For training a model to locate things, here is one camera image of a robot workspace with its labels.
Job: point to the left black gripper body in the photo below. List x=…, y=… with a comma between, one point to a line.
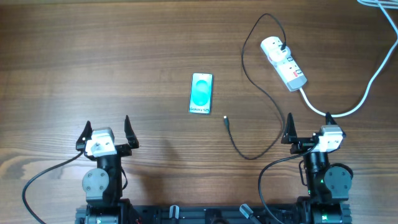
x=122, y=150

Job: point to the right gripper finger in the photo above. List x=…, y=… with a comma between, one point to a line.
x=289, y=136
x=329, y=119

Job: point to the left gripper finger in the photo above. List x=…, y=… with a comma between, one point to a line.
x=85, y=135
x=130, y=135

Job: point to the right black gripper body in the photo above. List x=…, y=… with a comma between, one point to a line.
x=302, y=145

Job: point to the cyan screen Galaxy smartphone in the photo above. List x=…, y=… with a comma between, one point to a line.
x=201, y=93

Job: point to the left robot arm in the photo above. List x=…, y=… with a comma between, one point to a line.
x=103, y=185

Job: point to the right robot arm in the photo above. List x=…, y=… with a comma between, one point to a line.
x=328, y=184

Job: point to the white USB charger plug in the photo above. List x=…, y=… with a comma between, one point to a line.
x=277, y=55

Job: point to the white power strip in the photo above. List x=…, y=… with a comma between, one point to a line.
x=288, y=70

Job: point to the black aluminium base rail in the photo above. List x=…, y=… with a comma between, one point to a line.
x=285, y=213

